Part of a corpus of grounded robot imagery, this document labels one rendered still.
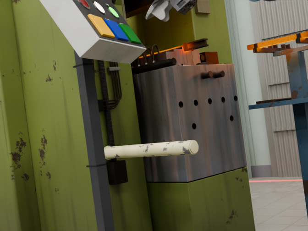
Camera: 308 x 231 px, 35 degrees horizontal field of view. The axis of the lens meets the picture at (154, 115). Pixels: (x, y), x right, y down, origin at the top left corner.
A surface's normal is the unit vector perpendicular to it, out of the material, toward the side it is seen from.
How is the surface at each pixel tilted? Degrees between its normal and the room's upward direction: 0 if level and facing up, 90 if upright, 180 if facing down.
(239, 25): 90
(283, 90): 90
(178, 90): 90
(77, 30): 90
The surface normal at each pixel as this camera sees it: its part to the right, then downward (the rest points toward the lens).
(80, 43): -0.36, 0.04
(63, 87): -0.72, 0.09
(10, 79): 0.68, -0.10
